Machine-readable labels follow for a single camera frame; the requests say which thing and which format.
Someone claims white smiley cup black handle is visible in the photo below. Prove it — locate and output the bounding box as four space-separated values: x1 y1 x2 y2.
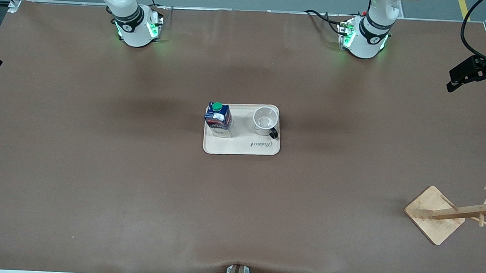
251 105 280 140

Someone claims blue milk carton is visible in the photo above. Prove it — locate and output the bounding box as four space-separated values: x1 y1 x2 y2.
203 101 234 139

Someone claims wooden cup rack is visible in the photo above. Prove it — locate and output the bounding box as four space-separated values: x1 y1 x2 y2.
402 181 486 249

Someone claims brown table cover mat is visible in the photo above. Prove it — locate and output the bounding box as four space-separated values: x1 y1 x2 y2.
0 0 486 273

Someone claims beige rabbit print tray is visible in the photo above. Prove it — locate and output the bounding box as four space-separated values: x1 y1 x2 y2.
202 101 283 158

